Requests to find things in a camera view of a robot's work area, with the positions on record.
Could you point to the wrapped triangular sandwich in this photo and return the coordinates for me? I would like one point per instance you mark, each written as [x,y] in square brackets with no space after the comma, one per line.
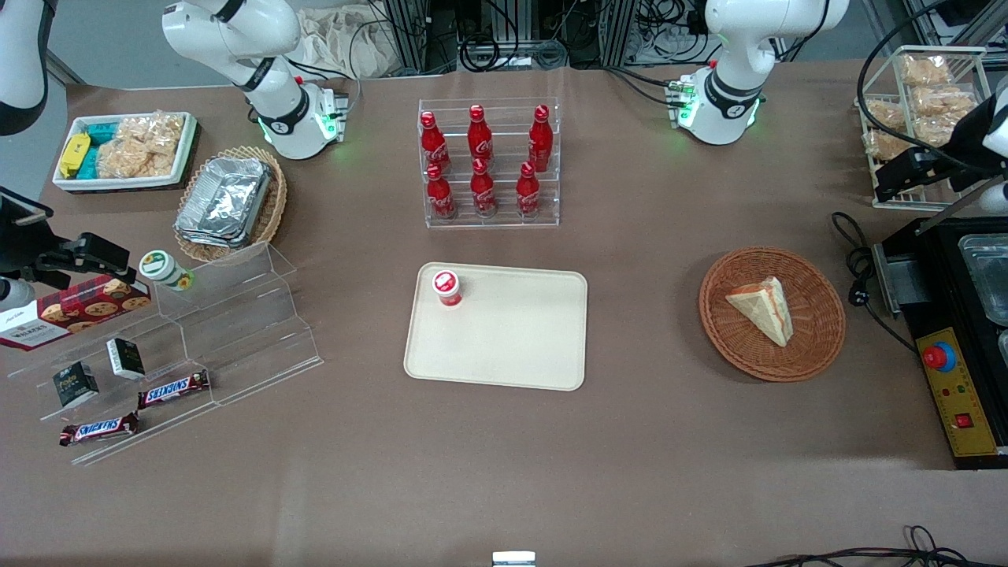
[762,309]

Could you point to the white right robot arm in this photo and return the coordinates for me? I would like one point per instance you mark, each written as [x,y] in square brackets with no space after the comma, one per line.
[277,118]

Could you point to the green-lidded white yogurt bottle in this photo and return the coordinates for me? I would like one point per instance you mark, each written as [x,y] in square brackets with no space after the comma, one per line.
[161,268]

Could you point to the black machine with yellow panel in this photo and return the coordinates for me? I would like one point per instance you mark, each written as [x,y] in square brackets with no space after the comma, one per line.
[945,276]

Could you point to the beige crumpled cloth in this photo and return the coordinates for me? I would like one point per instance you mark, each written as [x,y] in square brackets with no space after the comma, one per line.
[346,43]

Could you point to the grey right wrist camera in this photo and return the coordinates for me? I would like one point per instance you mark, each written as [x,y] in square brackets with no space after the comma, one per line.
[12,294]

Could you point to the beige plastic serving tray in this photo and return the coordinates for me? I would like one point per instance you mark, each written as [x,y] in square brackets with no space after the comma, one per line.
[512,339]

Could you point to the clear bag of crackers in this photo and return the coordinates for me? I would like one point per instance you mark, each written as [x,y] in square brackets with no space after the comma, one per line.
[142,148]

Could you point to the red tartan cookie box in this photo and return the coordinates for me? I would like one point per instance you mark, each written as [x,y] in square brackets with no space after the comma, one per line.
[79,309]

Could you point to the red emergency stop button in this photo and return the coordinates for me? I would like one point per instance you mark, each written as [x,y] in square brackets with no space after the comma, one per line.
[939,357]

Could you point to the small black snack box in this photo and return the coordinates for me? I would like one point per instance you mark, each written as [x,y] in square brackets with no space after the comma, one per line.
[75,384]
[126,358]

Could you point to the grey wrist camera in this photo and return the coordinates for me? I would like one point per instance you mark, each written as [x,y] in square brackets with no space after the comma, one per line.
[12,294]
[995,195]

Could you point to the round brown wicker basket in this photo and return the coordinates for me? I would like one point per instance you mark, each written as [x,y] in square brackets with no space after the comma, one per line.
[815,331]

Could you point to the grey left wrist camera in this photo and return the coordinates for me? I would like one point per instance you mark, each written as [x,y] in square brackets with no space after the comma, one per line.
[995,195]

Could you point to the clear acrylic stepped stand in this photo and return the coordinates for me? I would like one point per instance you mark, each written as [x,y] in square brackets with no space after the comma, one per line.
[244,315]

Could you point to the clear acrylic bottle rack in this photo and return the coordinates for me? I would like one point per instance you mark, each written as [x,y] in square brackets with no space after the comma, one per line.
[504,216]

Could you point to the stacked foil containers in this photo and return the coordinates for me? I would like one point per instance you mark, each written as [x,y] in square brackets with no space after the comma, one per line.
[224,201]

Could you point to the red-lidded small drink bottle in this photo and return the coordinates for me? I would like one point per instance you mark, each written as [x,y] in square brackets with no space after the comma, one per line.
[446,287]

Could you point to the white rectangular snack tray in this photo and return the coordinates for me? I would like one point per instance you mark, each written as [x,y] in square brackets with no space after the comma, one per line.
[63,183]

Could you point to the blue snack packet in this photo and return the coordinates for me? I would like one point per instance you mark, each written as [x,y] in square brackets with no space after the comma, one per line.
[90,163]
[101,132]

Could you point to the yellow snack packet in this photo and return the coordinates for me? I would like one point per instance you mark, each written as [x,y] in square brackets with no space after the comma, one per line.
[74,154]

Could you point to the steel pan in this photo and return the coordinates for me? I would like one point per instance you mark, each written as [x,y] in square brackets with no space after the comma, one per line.
[988,279]

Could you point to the Snickers chocolate bar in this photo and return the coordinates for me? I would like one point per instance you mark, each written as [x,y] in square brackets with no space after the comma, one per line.
[173,389]
[99,428]

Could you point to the aluminium frame posts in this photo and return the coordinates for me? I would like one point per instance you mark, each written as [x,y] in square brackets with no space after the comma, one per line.
[417,35]

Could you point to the clear bag of fried snacks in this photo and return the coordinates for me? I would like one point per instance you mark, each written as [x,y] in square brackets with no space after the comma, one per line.
[883,144]
[925,71]
[883,114]
[943,101]

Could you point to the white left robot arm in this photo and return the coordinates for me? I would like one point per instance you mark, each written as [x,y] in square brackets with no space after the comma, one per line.
[731,98]

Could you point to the red cola bottle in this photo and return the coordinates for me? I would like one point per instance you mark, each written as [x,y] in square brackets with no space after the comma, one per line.
[433,146]
[540,140]
[527,193]
[479,135]
[439,195]
[482,190]

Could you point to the oval wicker basket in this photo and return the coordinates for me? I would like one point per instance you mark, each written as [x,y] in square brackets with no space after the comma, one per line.
[272,213]

